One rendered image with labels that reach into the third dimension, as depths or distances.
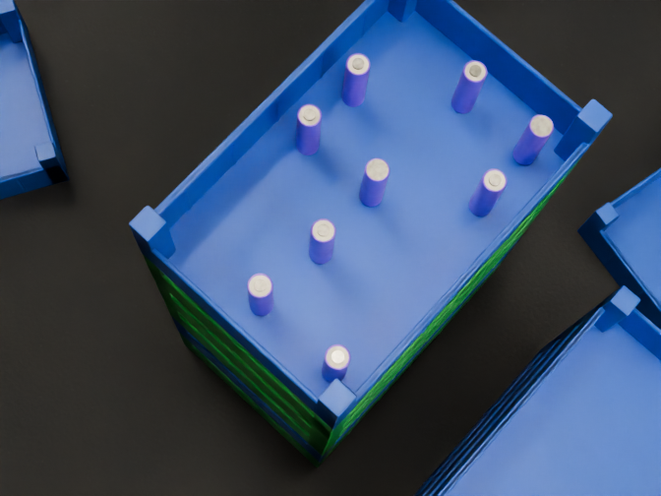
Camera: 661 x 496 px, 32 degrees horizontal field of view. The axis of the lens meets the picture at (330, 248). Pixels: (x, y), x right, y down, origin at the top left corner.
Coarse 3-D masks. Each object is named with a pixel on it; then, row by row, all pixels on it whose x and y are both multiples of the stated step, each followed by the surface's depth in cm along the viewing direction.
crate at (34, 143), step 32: (0, 0) 128; (0, 32) 134; (0, 64) 134; (32, 64) 128; (0, 96) 133; (32, 96) 133; (0, 128) 132; (32, 128) 132; (0, 160) 131; (32, 160) 131; (0, 192) 128
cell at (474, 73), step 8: (472, 64) 86; (480, 64) 86; (464, 72) 86; (472, 72) 85; (480, 72) 85; (464, 80) 86; (472, 80) 86; (480, 80) 86; (456, 88) 89; (464, 88) 87; (472, 88) 86; (480, 88) 87; (456, 96) 89; (464, 96) 88; (472, 96) 88; (456, 104) 90; (464, 104) 90; (472, 104) 90; (464, 112) 91
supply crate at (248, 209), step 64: (384, 0) 91; (448, 0) 88; (320, 64) 89; (384, 64) 92; (448, 64) 93; (512, 64) 88; (256, 128) 87; (384, 128) 91; (448, 128) 91; (512, 128) 91; (576, 128) 85; (192, 192) 86; (256, 192) 89; (320, 192) 89; (448, 192) 90; (512, 192) 90; (192, 256) 88; (256, 256) 88; (384, 256) 88; (448, 256) 88; (256, 320) 87; (320, 320) 87; (384, 320) 87; (320, 384) 86
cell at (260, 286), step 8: (248, 280) 81; (256, 280) 81; (264, 280) 81; (248, 288) 81; (256, 288) 81; (264, 288) 81; (272, 288) 81; (256, 296) 81; (264, 296) 81; (272, 296) 83; (256, 304) 83; (264, 304) 83; (272, 304) 86; (256, 312) 86; (264, 312) 85
